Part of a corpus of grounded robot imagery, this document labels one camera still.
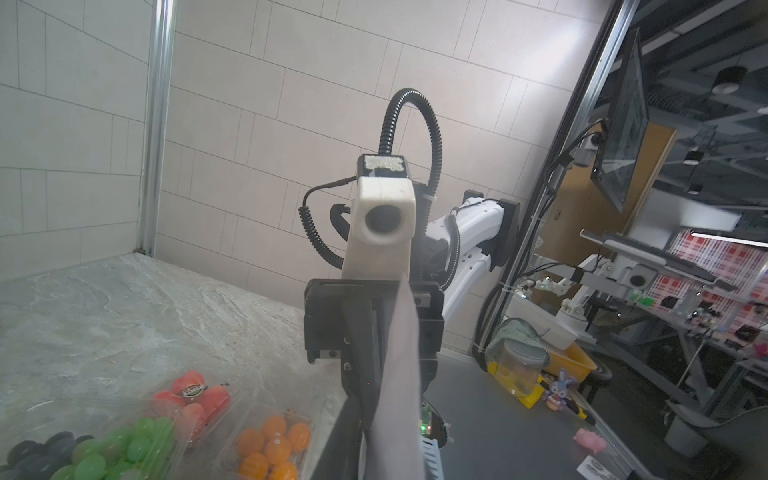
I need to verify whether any pink small toy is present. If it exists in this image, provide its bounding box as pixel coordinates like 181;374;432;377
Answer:
573;428;608;455

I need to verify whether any purple bunny toy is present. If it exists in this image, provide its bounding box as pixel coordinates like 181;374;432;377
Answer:
543;368;578;411

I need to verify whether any white sticker sheet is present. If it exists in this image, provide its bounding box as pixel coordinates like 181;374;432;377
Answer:
365;279;426;479

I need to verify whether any cluttered workbench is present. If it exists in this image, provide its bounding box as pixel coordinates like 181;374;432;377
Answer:
506;229;767;420

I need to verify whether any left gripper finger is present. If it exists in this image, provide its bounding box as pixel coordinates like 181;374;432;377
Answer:
310;398;365;480

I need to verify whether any clear grape box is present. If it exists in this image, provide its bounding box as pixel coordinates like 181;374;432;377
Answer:
1;412;190;479

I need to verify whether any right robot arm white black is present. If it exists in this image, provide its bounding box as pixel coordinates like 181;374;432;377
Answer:
298;88;519;420

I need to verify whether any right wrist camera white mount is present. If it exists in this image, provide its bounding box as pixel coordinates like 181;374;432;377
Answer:
341;154;417;280

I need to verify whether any clear plastic jar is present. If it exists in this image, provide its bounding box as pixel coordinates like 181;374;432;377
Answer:
488;339;550;397

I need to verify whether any round sticker on strawberries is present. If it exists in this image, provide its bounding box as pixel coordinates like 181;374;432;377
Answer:
178;384;207;400

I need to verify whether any clear orange fruit box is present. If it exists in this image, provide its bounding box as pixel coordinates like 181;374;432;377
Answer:
218;408;314;479

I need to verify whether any right circuit board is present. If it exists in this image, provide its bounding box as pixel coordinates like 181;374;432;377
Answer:
420;400;449;480

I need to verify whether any wall mounted monitor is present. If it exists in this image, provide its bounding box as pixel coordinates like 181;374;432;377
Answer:
591;29;649;212

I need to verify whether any yellow tray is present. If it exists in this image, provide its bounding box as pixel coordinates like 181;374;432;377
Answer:
487;343;598;409

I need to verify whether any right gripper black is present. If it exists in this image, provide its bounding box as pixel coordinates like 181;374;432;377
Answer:
304;279;444;414

